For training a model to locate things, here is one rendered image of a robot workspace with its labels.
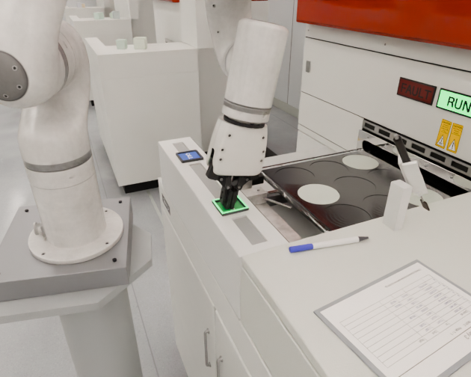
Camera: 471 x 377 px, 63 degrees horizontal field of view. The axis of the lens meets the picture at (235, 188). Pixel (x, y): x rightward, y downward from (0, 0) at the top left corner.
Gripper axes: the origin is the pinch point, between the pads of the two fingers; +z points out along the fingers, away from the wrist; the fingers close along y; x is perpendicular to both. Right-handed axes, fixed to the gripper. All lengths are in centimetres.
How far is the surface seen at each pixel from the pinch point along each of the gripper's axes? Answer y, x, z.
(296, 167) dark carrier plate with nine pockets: -30.0, -20.7, 2.2
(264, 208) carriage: -14.3, -8.2, 7.5
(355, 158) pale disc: -48, -19, -2
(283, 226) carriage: -14.7, 0.2, 7.4
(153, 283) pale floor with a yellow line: -17, -92, 97
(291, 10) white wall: -200, -320, -52
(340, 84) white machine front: -55, -43, -19
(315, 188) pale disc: -27.8, -8.5, 2.6
